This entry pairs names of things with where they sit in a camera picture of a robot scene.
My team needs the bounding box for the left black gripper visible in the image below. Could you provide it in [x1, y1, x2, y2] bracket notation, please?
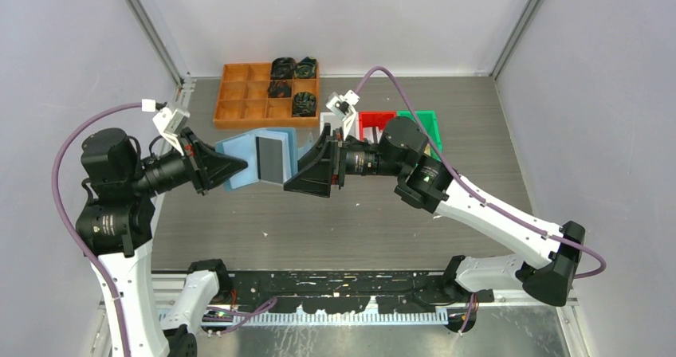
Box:
[129, 124, 247, 194]

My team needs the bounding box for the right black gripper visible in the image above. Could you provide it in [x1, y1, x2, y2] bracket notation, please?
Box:
[284, 123, 406, 198]

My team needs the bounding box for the blue leather card holder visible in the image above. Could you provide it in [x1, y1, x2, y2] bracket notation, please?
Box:
[215, 127, 313, 191]

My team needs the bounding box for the dark grey credit card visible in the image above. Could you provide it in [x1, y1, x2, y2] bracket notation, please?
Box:
[256, 136, 285, 185]

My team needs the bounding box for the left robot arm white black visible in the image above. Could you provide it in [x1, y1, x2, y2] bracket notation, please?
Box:
[76, 127, 247, 356]

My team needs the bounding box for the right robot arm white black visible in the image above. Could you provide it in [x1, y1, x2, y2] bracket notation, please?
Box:
[283, 116, 585, 307]

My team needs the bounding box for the white plastic bin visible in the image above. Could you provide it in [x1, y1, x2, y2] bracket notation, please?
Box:
[319, 112, 361, 139]

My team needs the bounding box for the orange wooden compartment tray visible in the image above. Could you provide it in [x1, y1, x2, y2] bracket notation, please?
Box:
[212, 62, 322, 130]

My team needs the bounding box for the red plastic bin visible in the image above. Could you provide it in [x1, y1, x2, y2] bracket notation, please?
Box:
[357, 111, 397, 139]

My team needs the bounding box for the rolled dark belt middle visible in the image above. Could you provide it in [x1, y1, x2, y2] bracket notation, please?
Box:
[267, 80, 292, 98]

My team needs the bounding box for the rolled dark belt top right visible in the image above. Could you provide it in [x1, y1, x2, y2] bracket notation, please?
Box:
[293, 57, 318, 79]

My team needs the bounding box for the rolled dark belt top left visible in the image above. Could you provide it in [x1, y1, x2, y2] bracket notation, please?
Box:
[270, 57, 297, 80]

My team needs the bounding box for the green plastic bin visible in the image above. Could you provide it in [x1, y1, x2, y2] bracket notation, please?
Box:
[396, 110, 443, 160]

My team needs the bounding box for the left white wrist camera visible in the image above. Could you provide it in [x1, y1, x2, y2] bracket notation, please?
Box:
[141, 99, 191, 155]

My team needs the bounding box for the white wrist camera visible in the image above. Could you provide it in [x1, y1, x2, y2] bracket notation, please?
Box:
[141, 99, 191, 155]
[324, 90, 360, 139]

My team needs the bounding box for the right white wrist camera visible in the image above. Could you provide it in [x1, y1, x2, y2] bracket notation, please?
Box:
[324, 90, 360, 139]

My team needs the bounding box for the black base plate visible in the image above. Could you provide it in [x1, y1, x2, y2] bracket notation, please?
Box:
[181, 269, 495, 315]

